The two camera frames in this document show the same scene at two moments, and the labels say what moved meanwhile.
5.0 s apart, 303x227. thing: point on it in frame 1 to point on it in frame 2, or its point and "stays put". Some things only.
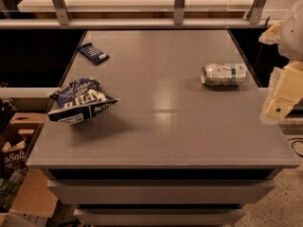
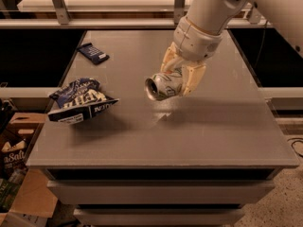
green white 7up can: [223, 74] to [164, 85]
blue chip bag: [80, 100] stays put
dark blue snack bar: [94, 54] stays put
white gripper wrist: [293, 37] to [196, 42]
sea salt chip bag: [13, 163] stays put
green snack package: [8, 189] stays put
